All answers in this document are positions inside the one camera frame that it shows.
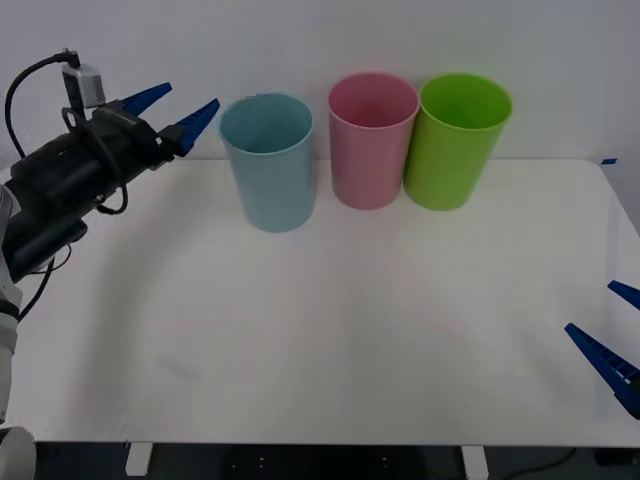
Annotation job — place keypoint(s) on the pale blue plastic bin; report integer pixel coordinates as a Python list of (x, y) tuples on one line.
[(272, 175)]

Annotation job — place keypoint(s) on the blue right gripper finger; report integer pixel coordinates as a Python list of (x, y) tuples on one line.
[(627, 294), (602, 359)]

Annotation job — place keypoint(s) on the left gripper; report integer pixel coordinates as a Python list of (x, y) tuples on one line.
[(132, 140)]

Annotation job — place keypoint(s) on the white table leg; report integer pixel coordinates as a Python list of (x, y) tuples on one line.
[(137, 460), (474, 461)]

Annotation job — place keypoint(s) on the green plastic bin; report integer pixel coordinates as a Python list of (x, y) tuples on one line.
[(447, 160)]

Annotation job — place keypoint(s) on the pink plastic bin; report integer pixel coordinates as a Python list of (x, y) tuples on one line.
[(367, 160)]

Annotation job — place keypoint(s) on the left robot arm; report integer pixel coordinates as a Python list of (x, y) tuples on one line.
[(55, 175)]

